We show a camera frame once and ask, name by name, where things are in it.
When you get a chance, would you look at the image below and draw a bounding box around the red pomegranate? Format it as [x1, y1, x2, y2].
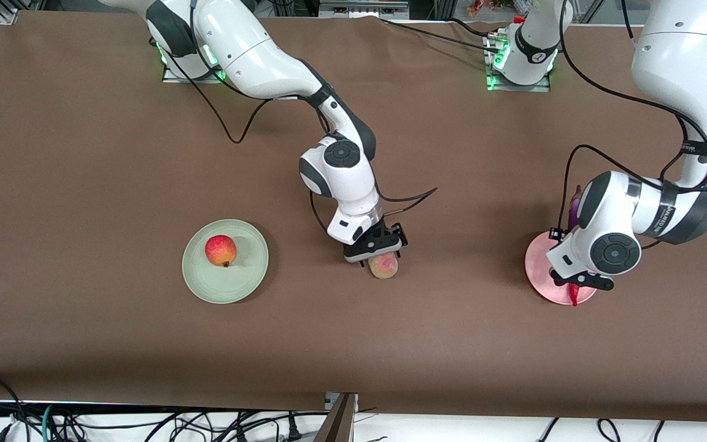
[205, 235, 238, 268]

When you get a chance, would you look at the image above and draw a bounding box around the pale green plate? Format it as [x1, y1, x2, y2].
[182, 219, 269, 304]

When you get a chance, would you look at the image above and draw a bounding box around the long black cable on cloth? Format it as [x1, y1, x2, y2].
[378, 17, 501, 56]

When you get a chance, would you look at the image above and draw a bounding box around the aluminium frame post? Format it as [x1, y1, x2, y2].
[314, 392, 359, 442]

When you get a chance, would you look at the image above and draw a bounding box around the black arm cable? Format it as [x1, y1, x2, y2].
[166, 37, 438, 237]
[556, 0, 707, 229]

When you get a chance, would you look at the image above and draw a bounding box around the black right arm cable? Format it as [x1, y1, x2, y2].
[166, 37, 438, 237]

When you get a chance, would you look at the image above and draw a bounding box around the pale pink peach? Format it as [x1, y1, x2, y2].
[369, 253, 399, 280]

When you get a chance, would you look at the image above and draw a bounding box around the pink plate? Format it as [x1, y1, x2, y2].
[525, 233, 600, 306]

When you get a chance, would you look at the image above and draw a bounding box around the short black cable on cloth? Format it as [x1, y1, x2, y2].
[449, 17, 493, 36]

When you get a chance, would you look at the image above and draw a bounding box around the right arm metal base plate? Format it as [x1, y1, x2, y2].
[162, 58, 226, 83]

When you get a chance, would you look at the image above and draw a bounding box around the brown table cloth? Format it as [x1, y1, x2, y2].
[0, 9, 707, 424]

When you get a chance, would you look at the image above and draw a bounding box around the purple eggplant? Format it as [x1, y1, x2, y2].
[567, 185, 584, 229]

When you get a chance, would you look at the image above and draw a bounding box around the grey metal equipment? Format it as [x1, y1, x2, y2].
[319, 0, 410, 18]

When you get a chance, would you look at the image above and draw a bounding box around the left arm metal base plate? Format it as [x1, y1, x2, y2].
[485, 37, 552, 93]

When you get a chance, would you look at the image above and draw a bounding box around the colourful background item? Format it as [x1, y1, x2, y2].
[468, 0, 517, 17]

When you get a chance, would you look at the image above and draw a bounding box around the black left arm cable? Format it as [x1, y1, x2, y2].
[556, 0, 707, 229]

